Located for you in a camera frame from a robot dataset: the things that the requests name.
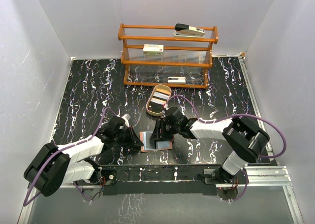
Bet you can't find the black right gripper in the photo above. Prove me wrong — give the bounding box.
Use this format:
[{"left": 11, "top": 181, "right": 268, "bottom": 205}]
[{"left": 150, "top": 118, "right": 180, "bottom": 141}]

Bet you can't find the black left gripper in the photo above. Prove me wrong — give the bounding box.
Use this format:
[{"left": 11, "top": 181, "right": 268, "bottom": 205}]
[{"left": 114, "top": 125, "right": 144, "bottom": 149}]

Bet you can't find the pink leather card holder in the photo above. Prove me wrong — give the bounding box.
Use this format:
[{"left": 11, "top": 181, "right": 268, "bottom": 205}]
[{"left": 139, "top": 131, "right": 173, "bottom": 153}]

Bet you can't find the beige wooden tray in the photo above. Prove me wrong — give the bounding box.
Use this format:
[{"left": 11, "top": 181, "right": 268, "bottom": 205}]
[{"left": 146, "top": 84, "right": 172, "bottom": 117}]

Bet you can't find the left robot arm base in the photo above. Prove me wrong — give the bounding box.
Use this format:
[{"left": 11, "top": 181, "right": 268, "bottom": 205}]
[{"left": 71, "top": 167, "right": 117, "bottom": 205}]

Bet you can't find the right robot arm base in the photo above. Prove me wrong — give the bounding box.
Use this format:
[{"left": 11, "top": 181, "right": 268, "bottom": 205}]
[{"left": 196, "top": 168, "right": 249, "bottom": 189}]

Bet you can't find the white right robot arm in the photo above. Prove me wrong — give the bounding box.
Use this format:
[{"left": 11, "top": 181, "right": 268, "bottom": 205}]
[{"left": 150, "top": 107, "right": 270, "bottom": 183}]

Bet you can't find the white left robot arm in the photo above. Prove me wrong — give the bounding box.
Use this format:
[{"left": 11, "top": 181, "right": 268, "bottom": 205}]
[{"left": 24, "top": 115, "right": 143, "bottom": 197}]

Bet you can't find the stack of credit cards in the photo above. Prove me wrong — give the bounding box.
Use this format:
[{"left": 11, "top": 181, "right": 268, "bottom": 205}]
[{"left": 151, "top": 91, "right": 170, "bottom": 105}]

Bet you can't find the small white stapler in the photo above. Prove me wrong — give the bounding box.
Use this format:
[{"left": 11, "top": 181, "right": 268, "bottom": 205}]
[{"left": 167, "top": 77, "right": 186, "bottom": 84}]

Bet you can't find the orange wooden shelf rack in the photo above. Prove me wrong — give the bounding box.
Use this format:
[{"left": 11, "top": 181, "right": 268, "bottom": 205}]
[{"left": 118, "top": 24, "right": 219, "bottom": 89}]

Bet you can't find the white staples box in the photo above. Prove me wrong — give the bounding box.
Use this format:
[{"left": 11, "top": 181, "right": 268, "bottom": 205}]
[{"left": 143, "top": 44, "right": 164, "bottom": 56}]

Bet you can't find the black and white stapler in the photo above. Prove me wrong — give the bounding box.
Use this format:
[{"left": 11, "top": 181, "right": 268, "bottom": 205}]
[{"left": 173, "top": 23, "right": 205, "bottom": 38}]

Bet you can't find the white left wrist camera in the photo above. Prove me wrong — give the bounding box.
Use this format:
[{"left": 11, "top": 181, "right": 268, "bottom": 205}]
[{"left": 121, "top": 114, "right": 130, "bottom": 127}]

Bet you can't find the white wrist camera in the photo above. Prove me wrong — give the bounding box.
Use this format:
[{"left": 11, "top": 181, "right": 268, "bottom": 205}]
[
  {"left": 162, "top": 104, "right": 169, "bottom": 112},
  {"left": 121, "top": 114, "right": 130, "bottom": 127}
]

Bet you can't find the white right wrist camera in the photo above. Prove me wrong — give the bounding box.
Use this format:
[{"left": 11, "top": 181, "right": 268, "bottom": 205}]
[{"left": 162, "top": 104, "right": 169, "bottom": 112}]

